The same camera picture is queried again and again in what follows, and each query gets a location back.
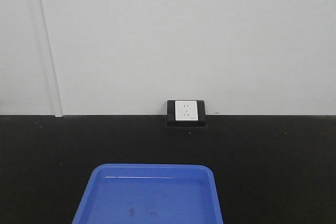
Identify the blue plastic tray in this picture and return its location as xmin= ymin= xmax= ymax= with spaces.
xmin=73 ymin=164 xmax=223 ymax=223

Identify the black socket mounting box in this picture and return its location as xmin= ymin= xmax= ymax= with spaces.
xmin=166 ymin=100 xmax=206 ymax=127

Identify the white wall power socket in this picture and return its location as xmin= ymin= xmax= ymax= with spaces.
xmin=175 ymin=100 xmax=198 ymax=121

